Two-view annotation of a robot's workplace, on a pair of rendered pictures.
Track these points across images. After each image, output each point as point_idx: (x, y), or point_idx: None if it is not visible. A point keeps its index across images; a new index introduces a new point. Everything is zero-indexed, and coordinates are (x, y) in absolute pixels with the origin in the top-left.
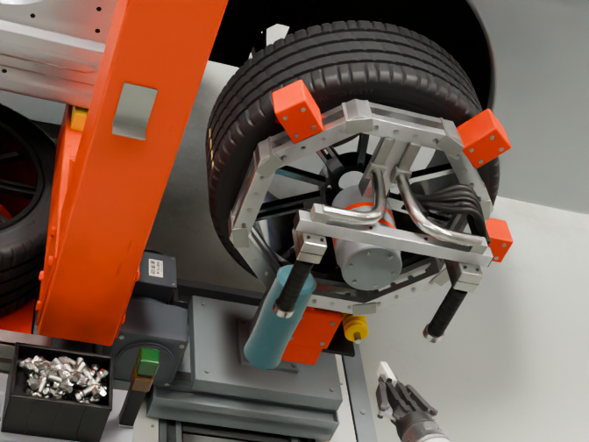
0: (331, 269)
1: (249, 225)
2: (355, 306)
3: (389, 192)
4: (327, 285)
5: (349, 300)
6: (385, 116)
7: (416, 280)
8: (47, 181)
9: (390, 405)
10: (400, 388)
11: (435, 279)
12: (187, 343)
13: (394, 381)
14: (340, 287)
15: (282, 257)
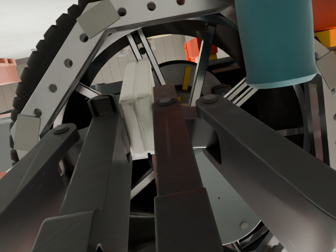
0: (146, 27)
1: (328, 93)
2: (116, 18)
3: (149, 163)
4: (160, 21)
5: (130, 24)
6: None
7: (59, 104)
8: None
9: (196, 162)
10: (131, 177)
11: (37, 122)
12: None
13: (144, 154)
14: (140, 26)
15: (221, 25)
